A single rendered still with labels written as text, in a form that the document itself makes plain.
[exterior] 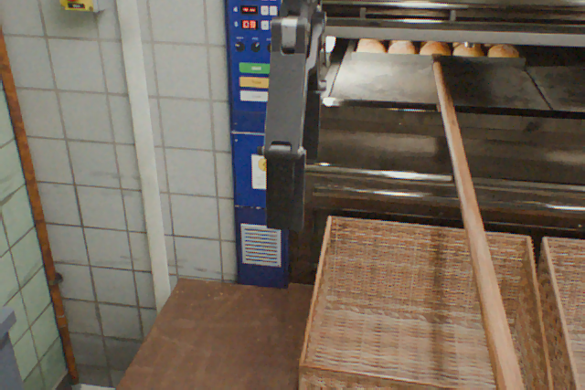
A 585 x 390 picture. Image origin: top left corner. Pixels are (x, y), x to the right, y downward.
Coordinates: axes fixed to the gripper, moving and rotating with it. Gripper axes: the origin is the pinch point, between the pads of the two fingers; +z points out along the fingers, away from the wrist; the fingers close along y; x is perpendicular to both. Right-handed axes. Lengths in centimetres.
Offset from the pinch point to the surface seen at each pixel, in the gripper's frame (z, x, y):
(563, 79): 29, 65, -132
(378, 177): 31, 11, -63
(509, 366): 26.4, 24.9, -7.2
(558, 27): 4, 46, -85
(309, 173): 32, -4, -64
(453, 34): 6, 25, -85
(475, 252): 26.8, 24.7, -31.1
